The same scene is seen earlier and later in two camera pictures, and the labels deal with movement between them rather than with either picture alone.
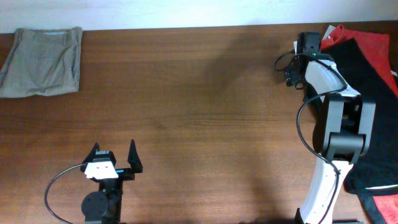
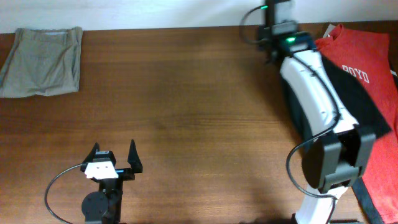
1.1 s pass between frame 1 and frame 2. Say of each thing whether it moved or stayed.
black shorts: moved
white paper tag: stayed
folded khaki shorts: stayed
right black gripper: moved
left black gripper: stayed
